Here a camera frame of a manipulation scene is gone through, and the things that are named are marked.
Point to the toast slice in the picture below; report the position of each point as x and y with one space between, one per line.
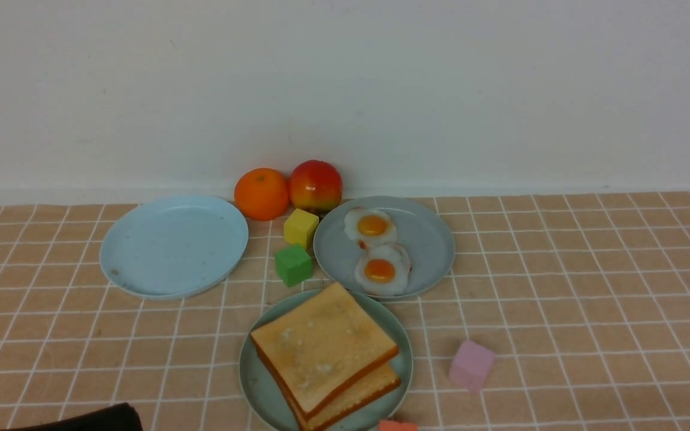
370 387
322 347

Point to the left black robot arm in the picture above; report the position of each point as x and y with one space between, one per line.
120 416

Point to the fried egg rear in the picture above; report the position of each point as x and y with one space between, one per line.
369 227

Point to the fried egg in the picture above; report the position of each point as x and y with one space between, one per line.
384 271
369 227

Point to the red yellow apple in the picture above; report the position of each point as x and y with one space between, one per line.
315 186

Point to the yellow foam cube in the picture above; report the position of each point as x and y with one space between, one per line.
299 228

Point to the fried egg front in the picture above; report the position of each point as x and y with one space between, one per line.
384 271

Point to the green foam cube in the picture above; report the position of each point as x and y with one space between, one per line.
294 265

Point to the grey blue egg plate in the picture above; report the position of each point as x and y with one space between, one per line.
423 233

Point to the orange fruit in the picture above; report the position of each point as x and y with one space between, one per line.
262 194

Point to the light blue plate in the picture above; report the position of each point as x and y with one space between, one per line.
174 247

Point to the pink foam cube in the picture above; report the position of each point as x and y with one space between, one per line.
471 365

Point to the pale green plate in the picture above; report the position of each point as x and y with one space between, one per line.
266 399

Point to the red foam block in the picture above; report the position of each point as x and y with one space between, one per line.
393 425

